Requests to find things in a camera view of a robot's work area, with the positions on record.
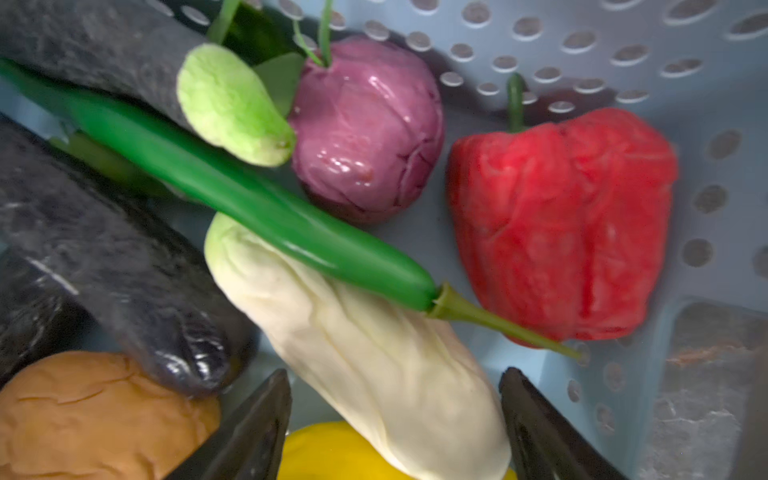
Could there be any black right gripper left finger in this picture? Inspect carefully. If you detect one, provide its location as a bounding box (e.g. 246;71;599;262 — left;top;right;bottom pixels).
166;369;292;480

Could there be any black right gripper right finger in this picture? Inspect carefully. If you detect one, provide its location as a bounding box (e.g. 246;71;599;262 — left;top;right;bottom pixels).
499;367;627;480

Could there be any white radish toy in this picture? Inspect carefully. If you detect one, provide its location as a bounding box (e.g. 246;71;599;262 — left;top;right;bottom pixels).
204;213;511;479

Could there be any brown potato toy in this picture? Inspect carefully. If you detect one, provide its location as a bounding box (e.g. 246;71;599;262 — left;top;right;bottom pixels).
1;351;221;479

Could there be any red pepper toy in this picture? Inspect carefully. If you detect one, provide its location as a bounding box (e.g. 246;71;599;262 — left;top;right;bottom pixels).
446;75;678;342

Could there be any green chili pepper toy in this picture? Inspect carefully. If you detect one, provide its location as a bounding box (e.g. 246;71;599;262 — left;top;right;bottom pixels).
1;60;581;359

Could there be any purple onion toy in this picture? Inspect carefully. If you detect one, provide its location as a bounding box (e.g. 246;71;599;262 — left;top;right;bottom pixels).
288;2;444;225

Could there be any blue plastic vegetable basket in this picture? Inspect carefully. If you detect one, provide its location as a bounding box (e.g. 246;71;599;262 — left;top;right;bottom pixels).
0;0;768;480

